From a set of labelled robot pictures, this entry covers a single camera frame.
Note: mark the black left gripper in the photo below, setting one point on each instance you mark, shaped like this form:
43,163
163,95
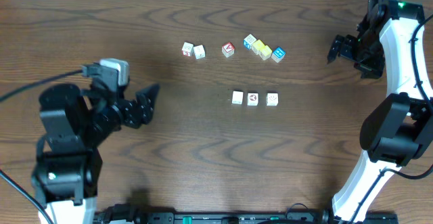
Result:
127,113

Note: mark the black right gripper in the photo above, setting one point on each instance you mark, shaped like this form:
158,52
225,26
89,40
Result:
374,69

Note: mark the plain drawing wooden block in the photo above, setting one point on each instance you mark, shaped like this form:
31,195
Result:
272,99

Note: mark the green letter Z block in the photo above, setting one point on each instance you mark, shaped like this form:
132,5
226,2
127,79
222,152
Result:
237,97

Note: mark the red picture wooden block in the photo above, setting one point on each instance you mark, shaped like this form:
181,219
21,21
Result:
252,99

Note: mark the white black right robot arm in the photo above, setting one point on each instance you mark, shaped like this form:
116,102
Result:
398,130

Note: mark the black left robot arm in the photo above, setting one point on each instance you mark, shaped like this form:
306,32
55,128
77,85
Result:
77,121

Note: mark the red number 3 block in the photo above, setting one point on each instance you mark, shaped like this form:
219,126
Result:
187,49

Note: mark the blue topped wooden block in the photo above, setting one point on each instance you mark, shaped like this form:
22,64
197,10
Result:
278,54

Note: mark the blue letter T block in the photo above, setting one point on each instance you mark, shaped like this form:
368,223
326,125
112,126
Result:
199,51

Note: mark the yellow topped wooden block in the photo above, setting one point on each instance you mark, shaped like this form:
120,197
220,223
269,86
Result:
257,46

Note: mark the red letter A block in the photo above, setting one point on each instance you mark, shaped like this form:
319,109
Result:
228,49

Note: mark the blue letter X block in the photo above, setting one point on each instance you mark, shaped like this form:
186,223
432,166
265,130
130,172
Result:
248,41

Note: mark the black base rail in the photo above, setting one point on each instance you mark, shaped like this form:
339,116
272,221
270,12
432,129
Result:
297,214

